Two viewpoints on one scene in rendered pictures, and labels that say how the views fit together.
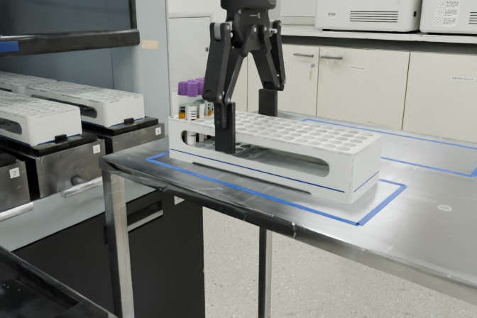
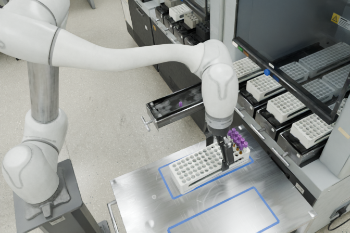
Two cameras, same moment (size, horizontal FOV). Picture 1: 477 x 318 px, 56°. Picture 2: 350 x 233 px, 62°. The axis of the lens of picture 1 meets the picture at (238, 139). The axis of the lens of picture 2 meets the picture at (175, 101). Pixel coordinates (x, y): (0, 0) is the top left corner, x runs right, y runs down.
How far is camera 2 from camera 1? 1.29 m
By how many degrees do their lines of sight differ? 99
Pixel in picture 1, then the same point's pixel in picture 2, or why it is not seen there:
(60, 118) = (275, 111)
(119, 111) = (296, 132)
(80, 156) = (267, 125)
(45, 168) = (258, 116)
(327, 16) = not seen: outside the picture
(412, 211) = (157, 186)
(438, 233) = (144, 183)
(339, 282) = not seen: outside the picture
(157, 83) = (339, 151)
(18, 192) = (250, 113)
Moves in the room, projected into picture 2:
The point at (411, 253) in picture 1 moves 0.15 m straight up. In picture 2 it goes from (141, 170) to (135, 147)
